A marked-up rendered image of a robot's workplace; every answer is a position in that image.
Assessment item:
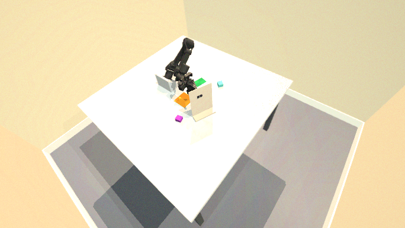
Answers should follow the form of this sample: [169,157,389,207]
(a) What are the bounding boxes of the green flat square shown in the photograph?
[195,78,206,87]

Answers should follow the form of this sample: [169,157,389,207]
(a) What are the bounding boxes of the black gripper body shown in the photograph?
[180,72,193,95]

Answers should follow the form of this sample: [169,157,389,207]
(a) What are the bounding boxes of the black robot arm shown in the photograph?
[163,37,194,91]

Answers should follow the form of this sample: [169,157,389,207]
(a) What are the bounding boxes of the purple block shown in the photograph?
[175,115,183,123]

